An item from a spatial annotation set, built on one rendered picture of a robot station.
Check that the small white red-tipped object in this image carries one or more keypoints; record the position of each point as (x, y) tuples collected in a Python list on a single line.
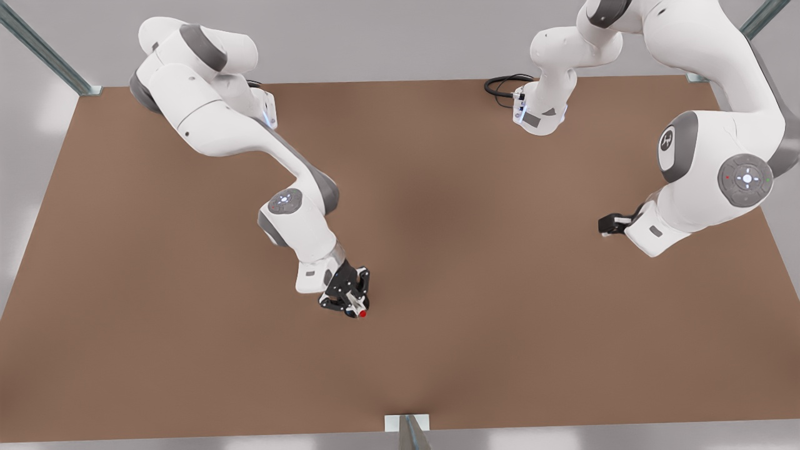
[(359, 309)]

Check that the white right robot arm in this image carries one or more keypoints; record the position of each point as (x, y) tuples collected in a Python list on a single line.
[(212, 128)]

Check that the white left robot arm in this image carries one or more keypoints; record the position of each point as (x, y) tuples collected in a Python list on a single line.
[(706, 56)]

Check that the silver frame post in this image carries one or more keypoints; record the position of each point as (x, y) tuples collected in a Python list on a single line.
[(756, 22), (44, 53), (409, 431)]

